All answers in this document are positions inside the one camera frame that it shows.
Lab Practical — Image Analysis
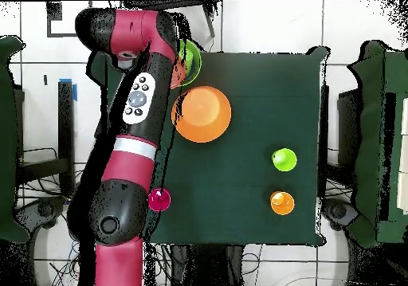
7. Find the large orange bowl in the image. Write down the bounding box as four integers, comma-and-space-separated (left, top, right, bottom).
171, 85, 233, 144

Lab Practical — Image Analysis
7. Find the small red-orange bowl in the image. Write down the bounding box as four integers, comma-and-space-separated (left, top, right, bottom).
170, 56, 188, 90

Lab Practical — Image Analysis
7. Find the large light green bowl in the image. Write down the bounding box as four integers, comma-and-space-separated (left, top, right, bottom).
177, 38, 202, 87

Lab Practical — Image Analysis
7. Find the dark green tablecloth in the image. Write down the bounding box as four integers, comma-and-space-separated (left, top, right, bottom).
87, 42, 329, 246

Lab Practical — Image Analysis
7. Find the red cup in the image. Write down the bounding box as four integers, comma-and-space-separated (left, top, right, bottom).
147, 187, 172, 213

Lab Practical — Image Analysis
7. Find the lime green cup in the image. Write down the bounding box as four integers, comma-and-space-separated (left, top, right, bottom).
271, 147, 298, 173

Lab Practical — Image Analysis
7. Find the orange cup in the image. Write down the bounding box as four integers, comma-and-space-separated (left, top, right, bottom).
269, 190, 296, 216

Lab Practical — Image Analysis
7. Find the black metal stand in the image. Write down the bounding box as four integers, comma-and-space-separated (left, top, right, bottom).
318, 84, 361, 178
14, 80, 75, 198

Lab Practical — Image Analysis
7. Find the blue tape strip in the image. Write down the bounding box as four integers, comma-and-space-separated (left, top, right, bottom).
58, 78, 78, 102

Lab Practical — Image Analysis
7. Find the neighbouring green covered table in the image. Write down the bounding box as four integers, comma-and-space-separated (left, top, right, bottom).
0, 34, 29, 244
348, 40, 408, 249

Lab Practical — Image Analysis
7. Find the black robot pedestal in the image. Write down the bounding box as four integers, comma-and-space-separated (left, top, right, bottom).
168, 244, 246, 286

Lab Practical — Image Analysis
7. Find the black camera tripod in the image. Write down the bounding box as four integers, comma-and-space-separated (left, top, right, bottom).
122, 0, 221, 40

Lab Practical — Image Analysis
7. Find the grey square frame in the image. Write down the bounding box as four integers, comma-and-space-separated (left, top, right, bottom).
46, 0, 94, 38

